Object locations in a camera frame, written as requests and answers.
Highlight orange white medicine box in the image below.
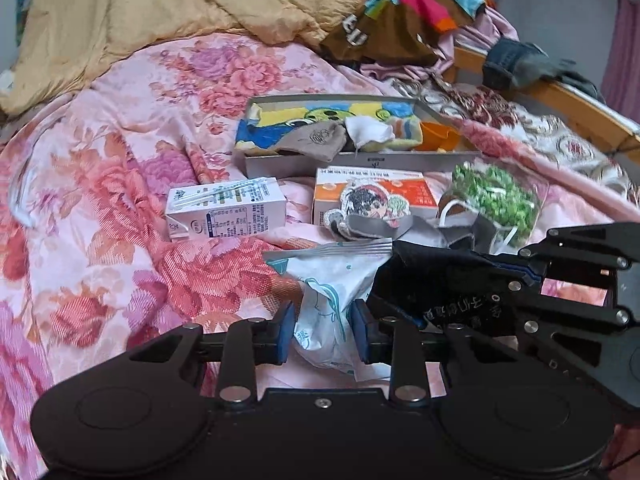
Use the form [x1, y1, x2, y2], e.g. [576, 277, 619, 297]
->
[312, 166, 438, 226]

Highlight brown multicolour striped garment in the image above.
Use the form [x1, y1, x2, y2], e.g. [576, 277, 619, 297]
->
[320, 0, 496, 67]

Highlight beige damask bed sheet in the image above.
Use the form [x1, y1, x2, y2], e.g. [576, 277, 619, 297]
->
[394, 77, 640, 206]

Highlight tan dotted quilt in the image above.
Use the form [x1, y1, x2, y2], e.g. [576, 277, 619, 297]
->
[1, 0, 361, 116]

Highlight white soft cloth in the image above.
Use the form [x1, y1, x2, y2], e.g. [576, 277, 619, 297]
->
[344, 116, 395, 151]

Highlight orange plastic cup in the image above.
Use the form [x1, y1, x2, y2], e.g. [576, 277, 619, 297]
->
[416, 122, 460, 152]

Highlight blue denim jeans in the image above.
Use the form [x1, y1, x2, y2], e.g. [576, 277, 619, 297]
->
[483, 38, 604, 103]

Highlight dark navy cloth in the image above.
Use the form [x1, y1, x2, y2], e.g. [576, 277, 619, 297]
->
[367, 240, 546, 337]

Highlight grey drawstring pouch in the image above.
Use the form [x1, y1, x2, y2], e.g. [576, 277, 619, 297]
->
[273, 122, 347, 162]

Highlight white plastic packet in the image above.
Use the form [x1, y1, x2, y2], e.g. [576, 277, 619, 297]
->
[262, 238, 393, 382]

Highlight cartoon frog towel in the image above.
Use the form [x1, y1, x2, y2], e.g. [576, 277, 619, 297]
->
[235, 101, 423, 162]

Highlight grey shallow cardboard box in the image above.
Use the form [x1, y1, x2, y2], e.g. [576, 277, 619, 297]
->
[234, 94, 480, 178]

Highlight grey face mask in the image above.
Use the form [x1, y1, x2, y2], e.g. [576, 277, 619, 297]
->
[328, 214, 498, 254]

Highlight green leafy bagged item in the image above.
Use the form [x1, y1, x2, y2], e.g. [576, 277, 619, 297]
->
[438, 157, 549, 254]

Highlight white milk carton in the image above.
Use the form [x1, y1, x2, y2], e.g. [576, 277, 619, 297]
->
[165, 177, 286, 240]

